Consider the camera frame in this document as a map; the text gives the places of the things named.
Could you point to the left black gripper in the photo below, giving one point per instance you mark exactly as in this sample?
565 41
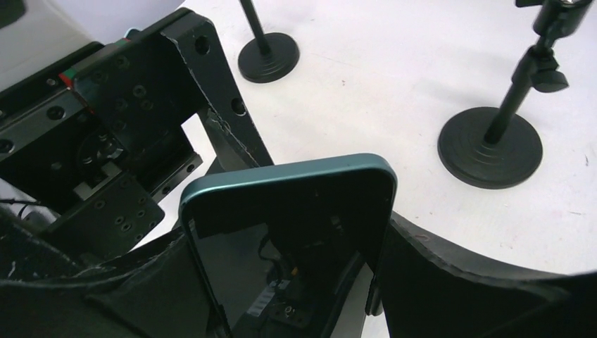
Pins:
97 136

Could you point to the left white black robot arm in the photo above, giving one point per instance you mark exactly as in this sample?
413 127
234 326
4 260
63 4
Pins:
36 34

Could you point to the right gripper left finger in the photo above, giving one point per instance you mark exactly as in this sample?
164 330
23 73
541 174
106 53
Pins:
153 291

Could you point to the black phone stand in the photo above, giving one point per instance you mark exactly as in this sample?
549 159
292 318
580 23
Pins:
268 56
495 148

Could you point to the blue-cased phone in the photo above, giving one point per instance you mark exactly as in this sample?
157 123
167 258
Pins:
279 247

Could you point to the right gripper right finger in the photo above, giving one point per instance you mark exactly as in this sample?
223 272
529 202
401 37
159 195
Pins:
431 287

